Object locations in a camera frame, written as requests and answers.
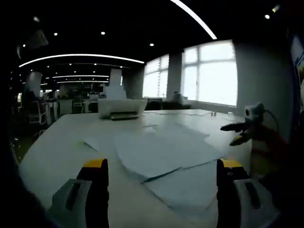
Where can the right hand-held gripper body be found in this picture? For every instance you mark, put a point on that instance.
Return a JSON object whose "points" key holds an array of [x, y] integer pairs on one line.
{"points": [[254, 112]]}

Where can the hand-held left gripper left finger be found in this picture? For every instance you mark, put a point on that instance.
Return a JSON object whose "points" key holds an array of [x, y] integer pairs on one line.
{"points": [[95, 190]]}

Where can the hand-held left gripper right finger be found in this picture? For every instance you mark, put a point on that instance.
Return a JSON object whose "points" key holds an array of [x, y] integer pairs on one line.
{"points": [[228, 190]]}

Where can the pile of white printing papers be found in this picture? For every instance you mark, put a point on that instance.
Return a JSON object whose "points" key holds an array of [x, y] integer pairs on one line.
{"points": [[161, 152]]}

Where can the wide bright window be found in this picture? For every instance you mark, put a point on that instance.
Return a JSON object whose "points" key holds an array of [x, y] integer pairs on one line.
{"points": [[213, 78]]}

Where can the black office chair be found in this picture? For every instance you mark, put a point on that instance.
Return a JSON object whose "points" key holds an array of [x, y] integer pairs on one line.
{"points": [[154, 105]]}

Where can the white printer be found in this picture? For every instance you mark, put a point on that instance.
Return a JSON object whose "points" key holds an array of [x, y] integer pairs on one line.
{"points": [[123, 105]]}

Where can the white ceiling light strip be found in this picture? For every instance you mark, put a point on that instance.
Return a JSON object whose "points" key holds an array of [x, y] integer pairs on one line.
{"points": [[83, 55], [211, 34]]}

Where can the row of office desks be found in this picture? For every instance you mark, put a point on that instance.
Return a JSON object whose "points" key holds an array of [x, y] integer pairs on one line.
{"points": [[66, 104]]}

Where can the narrow bright window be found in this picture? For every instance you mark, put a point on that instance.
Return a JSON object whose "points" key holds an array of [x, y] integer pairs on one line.
{"points": [[154, 80]]}

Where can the white office chair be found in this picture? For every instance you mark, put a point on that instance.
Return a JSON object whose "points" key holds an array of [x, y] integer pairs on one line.
{"points": [[38, 114]]}

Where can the ceiling air conditioner unit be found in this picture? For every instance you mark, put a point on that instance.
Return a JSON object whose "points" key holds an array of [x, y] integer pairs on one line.
{"points": [[38, 39]]}

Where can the blue framed wall poster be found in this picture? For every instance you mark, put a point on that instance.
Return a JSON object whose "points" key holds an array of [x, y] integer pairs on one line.
{"points": [[298, 54]]}

